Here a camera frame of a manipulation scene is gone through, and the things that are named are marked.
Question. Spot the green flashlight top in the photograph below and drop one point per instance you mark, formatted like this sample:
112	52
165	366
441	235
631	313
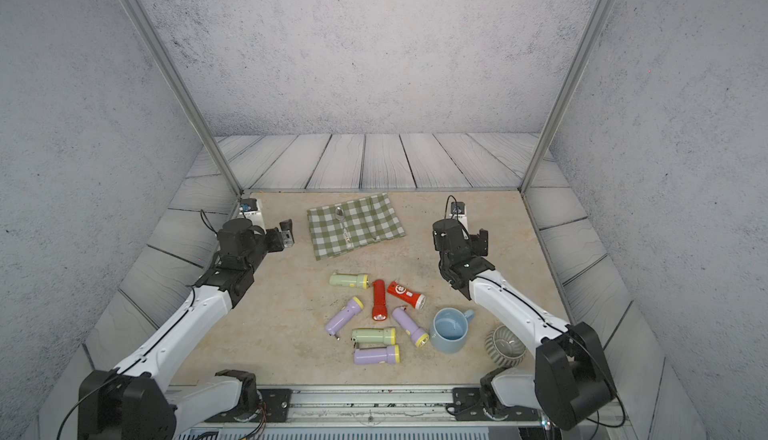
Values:
360	281

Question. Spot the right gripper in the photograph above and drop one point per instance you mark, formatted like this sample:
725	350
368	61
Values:
479	246

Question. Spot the green flashlight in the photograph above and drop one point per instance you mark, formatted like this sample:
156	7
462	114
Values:
360	281
374	336

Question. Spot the green flashlight lower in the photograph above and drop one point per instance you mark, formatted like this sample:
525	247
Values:
374	336

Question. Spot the blue mug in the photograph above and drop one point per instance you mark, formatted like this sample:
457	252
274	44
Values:
449	329

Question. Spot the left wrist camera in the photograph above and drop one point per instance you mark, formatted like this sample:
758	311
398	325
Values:
251	209

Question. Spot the grey ribbed bowl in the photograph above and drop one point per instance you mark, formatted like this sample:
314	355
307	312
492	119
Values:
504	348

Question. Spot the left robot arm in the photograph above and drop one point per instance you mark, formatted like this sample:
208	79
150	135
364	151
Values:
134	399

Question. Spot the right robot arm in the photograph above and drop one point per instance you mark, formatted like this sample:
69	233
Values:
571	382

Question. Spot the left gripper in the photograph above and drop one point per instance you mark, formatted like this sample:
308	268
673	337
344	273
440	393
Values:
286	234

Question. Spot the green checkered cloth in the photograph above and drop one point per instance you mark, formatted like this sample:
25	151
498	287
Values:
371	220

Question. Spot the red flashlight with logo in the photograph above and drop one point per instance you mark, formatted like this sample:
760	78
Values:
416	300

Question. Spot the metal spoon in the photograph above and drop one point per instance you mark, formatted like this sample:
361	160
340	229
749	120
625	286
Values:
341	218

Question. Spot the metal base rail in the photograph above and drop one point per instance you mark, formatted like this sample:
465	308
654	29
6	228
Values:
400	412

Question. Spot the red flashlight upright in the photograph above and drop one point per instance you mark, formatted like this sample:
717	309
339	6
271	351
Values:
379	309

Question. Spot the purple flashlight bottom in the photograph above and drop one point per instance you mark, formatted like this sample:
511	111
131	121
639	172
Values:
381	355

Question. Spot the purple flashlight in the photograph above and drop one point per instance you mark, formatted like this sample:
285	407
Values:
418	336
353	307
381	355

